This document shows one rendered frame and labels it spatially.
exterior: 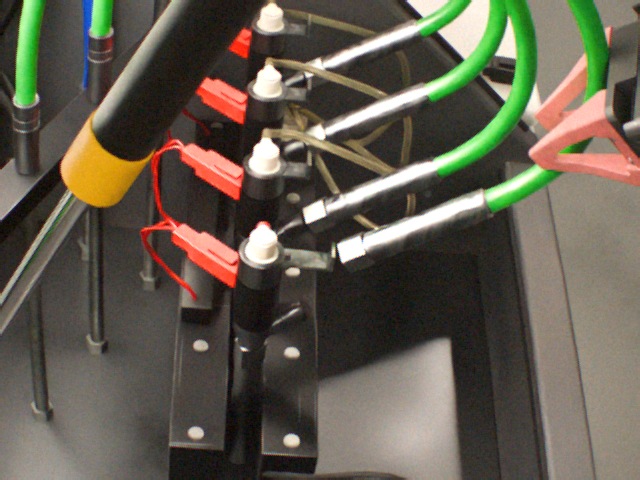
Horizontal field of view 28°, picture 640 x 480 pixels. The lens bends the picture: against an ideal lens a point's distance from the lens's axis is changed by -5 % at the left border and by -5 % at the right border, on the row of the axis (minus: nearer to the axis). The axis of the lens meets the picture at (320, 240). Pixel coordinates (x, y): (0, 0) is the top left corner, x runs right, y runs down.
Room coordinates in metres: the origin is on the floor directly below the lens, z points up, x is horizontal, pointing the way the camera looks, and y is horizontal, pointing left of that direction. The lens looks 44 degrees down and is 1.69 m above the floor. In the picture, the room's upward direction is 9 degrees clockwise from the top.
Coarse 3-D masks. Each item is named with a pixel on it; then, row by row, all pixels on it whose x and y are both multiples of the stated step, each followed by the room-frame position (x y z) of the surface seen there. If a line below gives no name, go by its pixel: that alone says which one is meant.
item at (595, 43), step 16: (576, 0) 0.58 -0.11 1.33; (592, 0) 0.59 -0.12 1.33; (576, 16) 0.59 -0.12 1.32; (592, 16) 0.59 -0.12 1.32; (592, 32) 0.59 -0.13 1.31; (592, 48) 0.59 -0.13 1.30; (608, 48) 0.59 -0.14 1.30; (592, 64) 0.59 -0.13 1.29; (608, 64) 0.59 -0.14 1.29; (592, 80) 0.59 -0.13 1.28; (592, 96) 0.59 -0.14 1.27; (576, 144) 0.59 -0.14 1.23; (528, 176) 0.59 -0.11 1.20; (544, 176) 0.59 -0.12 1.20; (496, 192) 0.59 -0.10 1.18; (512, 192) 0.58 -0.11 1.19; (528, 192) 0.58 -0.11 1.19; (496, 208) 0.58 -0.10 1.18
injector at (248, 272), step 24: (240, 264) 0.57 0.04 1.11; (264, 264) 0.56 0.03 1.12; (240, 288) 0.56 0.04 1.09; (264, 288) 0.56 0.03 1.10; (240, 312) 0.56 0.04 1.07; (264, 312) 0.56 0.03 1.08; (288, 312) 0.57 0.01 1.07; (240, 336) 0.56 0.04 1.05; (264, 336) 0.57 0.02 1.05; (240, 360) 0.57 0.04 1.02; (264, 360) 0.57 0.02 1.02; (240, 384) 0.57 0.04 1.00; (240, 408) 0.57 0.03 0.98; (240, 432) 0.57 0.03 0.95; (240, 456) 0.57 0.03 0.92
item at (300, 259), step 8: (296, 256) 0.58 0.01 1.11; (304, 256) 0.58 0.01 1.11; (312, 256) 0.58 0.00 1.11; (320, 256) 0.58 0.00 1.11; (328, 256) 0.58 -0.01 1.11; (288, 264) 0.57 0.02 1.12; (296, 264) 0.57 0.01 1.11; (304, 264) 0.57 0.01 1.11; (312, 264) 0.57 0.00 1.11; (320, 264) 0.58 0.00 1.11; (328, 264) 0.58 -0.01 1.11
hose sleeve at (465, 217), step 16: (480, 192) 0.59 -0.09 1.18; (432, 208) 0.59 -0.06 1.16; (448, 208) 0.58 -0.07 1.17; (464, 208) 0.58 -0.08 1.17; (480, 208) 0.58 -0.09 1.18; (400, 224) 0.58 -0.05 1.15; (416, 224) 0.58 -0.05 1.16; (432, 224) 0.58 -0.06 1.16; (448, 224) 0.58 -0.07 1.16; (464, 224) 0.58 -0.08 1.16; (368, 240) 0.58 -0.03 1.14; (384, 240) 0.58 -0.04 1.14; (400, 240) 0.57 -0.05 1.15; (416, 240) 0.57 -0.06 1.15; (368, 256) 0.57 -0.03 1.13; (384, 256) 0.57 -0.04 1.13
